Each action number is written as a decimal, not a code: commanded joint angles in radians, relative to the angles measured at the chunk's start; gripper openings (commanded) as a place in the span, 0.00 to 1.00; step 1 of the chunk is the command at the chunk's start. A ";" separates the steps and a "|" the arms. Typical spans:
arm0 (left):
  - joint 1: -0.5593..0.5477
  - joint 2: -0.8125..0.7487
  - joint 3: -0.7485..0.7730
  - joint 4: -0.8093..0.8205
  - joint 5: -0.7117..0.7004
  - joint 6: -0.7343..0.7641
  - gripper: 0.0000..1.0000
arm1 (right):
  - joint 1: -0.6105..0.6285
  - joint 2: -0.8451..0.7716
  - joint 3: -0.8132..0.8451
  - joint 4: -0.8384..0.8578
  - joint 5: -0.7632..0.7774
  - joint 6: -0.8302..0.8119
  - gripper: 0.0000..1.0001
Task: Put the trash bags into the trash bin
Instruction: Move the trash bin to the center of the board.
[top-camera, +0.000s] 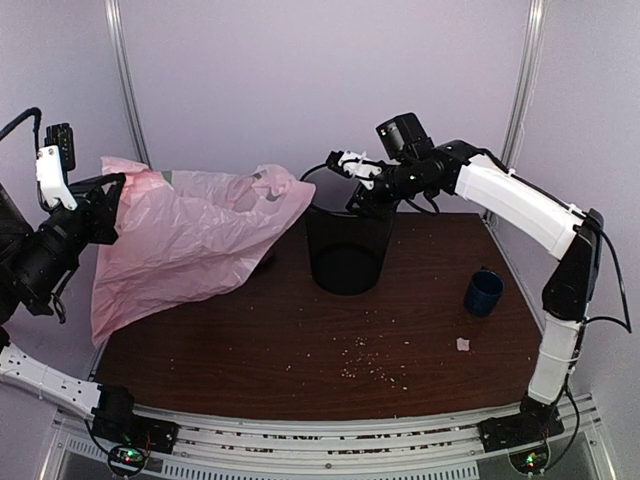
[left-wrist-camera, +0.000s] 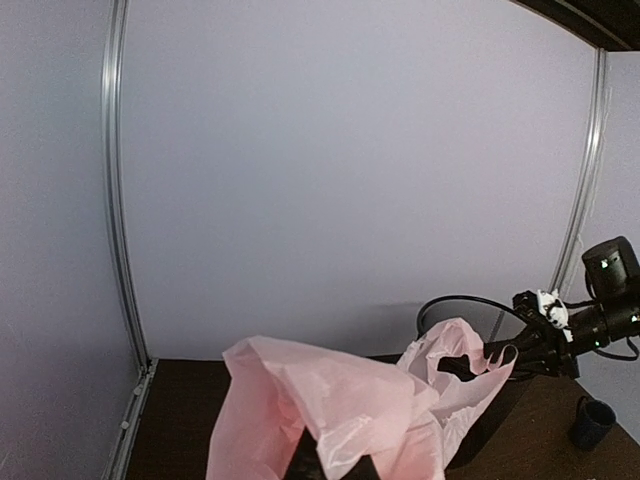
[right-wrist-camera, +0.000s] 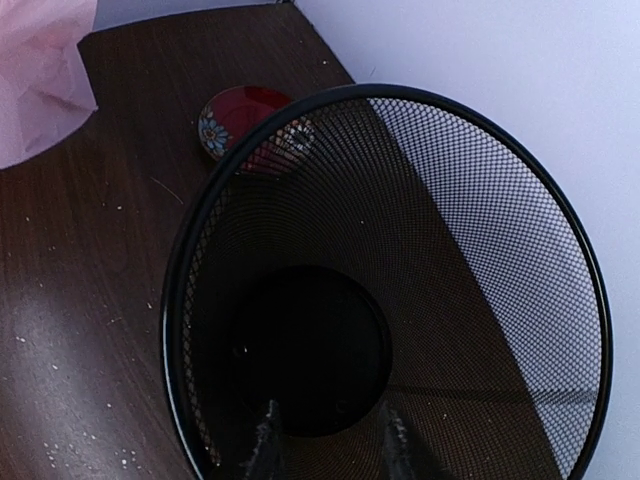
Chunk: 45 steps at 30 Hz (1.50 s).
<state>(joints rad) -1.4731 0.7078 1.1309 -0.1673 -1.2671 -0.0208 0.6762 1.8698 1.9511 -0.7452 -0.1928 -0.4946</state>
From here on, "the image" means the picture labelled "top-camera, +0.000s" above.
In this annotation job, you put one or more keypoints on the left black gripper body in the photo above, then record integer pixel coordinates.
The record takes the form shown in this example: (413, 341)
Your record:
(84, 195)

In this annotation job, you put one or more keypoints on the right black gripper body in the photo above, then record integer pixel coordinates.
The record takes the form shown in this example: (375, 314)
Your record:
(380, 207)

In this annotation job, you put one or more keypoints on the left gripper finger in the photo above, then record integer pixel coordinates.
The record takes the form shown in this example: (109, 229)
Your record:
(92, 185)
(109, 207)

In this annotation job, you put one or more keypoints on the black mesh trash bin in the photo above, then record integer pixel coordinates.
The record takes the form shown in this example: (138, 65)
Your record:
(346, 250)

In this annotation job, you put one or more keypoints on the pink plastic trash bag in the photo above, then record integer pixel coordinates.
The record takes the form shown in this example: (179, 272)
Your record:
(185, 236)

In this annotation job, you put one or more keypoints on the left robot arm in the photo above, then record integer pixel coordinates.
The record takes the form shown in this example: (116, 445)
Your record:
(36, 265)

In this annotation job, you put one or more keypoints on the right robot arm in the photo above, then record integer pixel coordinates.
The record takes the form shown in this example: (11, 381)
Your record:
(574, 237)

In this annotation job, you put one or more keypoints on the dark blue cup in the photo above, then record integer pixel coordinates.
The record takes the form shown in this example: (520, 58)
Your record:
(484, 290)

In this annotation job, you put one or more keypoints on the small pink bag scrap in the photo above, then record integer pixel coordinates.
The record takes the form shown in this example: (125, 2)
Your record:
(463, 345)

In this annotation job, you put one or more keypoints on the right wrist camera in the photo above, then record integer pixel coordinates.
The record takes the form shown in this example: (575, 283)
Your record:
(353, 165)

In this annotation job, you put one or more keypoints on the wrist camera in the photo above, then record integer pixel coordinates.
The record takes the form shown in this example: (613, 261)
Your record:
(54, 160)
(353, 165)

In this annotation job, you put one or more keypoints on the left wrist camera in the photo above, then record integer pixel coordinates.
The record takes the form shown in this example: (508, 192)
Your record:
(54, 160)

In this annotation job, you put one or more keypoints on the left aluminium frame post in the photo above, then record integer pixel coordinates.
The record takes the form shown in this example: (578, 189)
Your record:
(117, 37)

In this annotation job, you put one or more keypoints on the aluminium frame post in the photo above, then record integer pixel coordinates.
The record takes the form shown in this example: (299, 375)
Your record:
(117, 37)
(525, 86)

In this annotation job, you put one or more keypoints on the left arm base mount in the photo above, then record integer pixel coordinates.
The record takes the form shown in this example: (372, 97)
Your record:
(128, 452)

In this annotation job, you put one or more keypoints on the right aluminium frame post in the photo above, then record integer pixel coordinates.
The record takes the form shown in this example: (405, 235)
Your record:
(525, 86)

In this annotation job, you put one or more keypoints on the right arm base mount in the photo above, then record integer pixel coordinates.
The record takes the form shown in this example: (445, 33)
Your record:
(524, 437)

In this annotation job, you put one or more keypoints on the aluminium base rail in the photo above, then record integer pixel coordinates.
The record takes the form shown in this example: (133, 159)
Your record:
(443, 446)

